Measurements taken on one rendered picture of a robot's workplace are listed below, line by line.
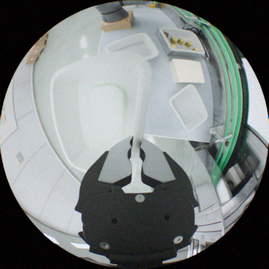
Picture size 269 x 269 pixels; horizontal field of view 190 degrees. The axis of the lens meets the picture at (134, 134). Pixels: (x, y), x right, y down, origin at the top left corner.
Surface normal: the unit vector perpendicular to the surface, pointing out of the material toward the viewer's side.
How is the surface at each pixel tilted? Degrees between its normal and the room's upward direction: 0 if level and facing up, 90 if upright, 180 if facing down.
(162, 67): 0
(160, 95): 0
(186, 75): 0
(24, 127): 90
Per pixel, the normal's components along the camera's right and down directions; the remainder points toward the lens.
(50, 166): 0.96, -0.19
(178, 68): -0.10, 0.47
